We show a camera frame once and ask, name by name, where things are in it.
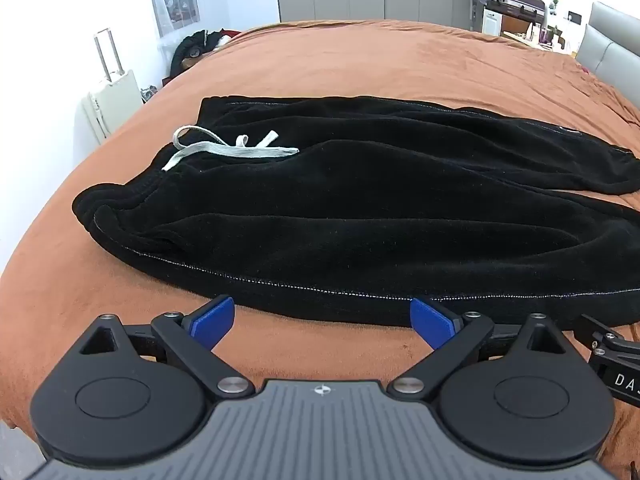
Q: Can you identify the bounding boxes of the brown bed blanket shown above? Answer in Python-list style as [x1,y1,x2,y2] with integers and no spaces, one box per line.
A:
[0,19,640,436]

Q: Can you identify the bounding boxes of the black pants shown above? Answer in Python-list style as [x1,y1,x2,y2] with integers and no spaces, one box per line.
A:
[71,95,640,331]

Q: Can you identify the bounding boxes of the cluttered wooden desk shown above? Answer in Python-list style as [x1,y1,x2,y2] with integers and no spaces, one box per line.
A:
[501,14,577,54]

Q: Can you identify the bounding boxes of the white cabinet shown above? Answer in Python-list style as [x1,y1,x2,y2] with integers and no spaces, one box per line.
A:
[481,7,504,37]

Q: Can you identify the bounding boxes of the grey padded headboard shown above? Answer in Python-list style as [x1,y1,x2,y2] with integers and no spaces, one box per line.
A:
[576,1,640,126]

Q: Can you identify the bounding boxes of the pile of dark clothes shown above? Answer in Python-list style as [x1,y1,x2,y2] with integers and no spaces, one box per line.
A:
[169,30,242,79]

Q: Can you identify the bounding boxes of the cream suitcase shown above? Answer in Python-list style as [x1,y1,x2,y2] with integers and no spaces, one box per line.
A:
[80,29,144,147]

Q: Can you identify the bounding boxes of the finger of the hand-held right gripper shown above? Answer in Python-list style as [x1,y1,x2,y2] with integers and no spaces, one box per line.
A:
[581,313,640,357]

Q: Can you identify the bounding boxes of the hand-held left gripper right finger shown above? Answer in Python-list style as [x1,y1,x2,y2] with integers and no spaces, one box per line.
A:
[386,299,569,402]

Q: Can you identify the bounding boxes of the purple suitcase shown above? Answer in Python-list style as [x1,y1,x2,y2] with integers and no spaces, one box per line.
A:
[477,0,547,20]

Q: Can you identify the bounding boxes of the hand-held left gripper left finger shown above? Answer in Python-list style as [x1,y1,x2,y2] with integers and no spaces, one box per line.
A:
[76,296,255,398]

